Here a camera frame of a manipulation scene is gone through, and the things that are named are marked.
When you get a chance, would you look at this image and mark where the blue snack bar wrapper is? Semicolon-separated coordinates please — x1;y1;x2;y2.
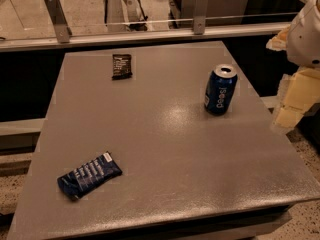
57;152;122;200

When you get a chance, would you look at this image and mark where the black snack bar wrapper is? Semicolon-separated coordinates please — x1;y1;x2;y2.
112;54;132;80

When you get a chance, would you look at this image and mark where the metal guard rail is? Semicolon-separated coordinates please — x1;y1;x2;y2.
0;22;289;52

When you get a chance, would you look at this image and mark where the right metal rail bracket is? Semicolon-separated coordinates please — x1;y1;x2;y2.
193;0;209;35

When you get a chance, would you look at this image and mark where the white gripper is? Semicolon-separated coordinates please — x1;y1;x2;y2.
266;0;320;129

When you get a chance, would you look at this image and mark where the left metal rail bracket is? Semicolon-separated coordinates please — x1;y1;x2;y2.
44;0;72;43

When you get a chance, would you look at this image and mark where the metal rail bracket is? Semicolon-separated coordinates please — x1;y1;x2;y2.
193;0;209;35
44;0;72;43

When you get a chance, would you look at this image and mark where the blue pepsi can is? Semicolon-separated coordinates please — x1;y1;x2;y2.
204;64;238;115

